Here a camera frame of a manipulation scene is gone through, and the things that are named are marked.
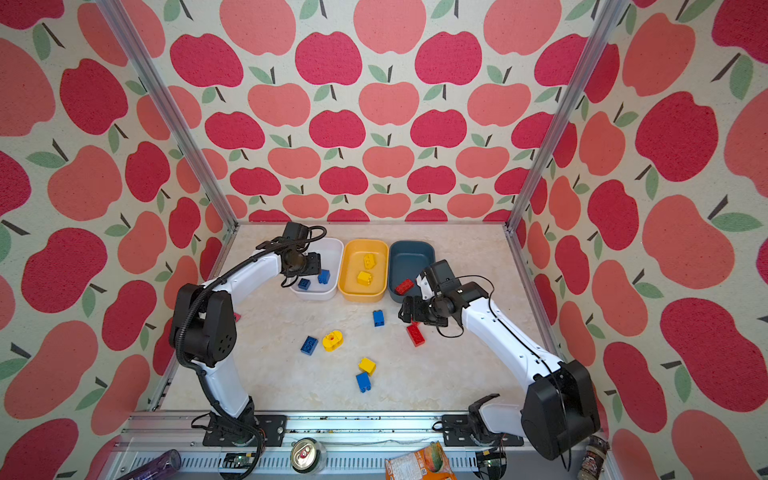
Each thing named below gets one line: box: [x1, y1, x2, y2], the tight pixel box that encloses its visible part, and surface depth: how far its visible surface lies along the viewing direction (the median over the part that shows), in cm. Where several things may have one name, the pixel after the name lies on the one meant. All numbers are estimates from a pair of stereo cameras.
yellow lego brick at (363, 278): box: [357, 270, 372, 286], surface depth 104 cm
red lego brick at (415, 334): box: [406, 321, 425, 347], surface depth 92 cm
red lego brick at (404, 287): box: [394, 278, 415, 296], surface depth 102 cm
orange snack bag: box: [385, 441, 457, 480], surface depth 69 cm
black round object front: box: [475, 449, 508, 480], surface depth 73 cm
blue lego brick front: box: [356, 372, 371, 393], surface depth 82 cm
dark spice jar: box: [578, 429, 611, 480], surface depth 68 cm
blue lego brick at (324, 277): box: [318, 269, 331, 285], surface depth 104 cm
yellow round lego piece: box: [322, 330, 345, 352], surface depth 90 cm
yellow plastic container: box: [338, 239, 389, 303], surface depth 108 cm
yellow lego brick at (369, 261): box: [363, 253, 376, 270], surface depth 110 cm
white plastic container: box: [290, 237, 344, 301], surface depth 103 cm
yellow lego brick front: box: [358, 358, 377, 376], surface depth 85 cm
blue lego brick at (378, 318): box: [373, 310, 385, 327], surface depth 95 cm
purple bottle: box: [118, 449, 182, 480], surface depth 69 cm
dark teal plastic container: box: [388, 241, 436, 303], surface depth 110 cm
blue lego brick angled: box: [300, 336, 319, 356], surface depth 90 cm
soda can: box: [290, 437, 326, 474], surface depth 64 cm
